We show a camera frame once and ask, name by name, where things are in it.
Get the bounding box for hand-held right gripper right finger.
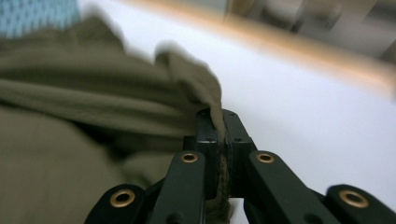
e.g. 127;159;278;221
222;108;258;199

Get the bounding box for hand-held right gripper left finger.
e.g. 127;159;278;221
183;106;223;200

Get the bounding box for olive green pants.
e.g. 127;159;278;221
0;15;233;224

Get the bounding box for light blue plastic basket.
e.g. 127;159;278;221
0;0;80;39

